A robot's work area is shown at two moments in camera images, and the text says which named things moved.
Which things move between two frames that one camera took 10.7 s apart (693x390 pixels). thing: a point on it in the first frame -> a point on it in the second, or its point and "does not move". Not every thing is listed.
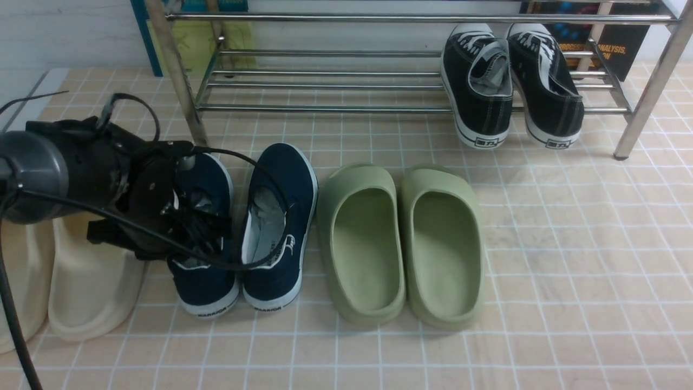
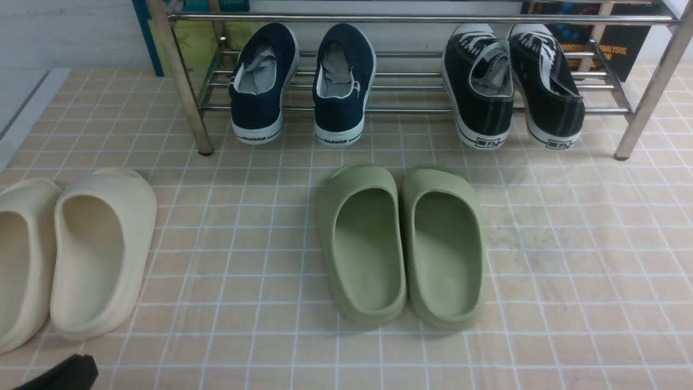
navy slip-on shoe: x=279 y=215 -> x=344 y=68
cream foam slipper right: x=93 y=288 does not move
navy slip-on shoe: x=202 y=274 -> x=258 y=82
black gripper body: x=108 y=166 -> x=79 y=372
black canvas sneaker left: x=477 y=69 does not move
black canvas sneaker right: x=551 y=108 does not move
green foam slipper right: x=444 y=247 does not move
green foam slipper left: x=361 y=223 does not move
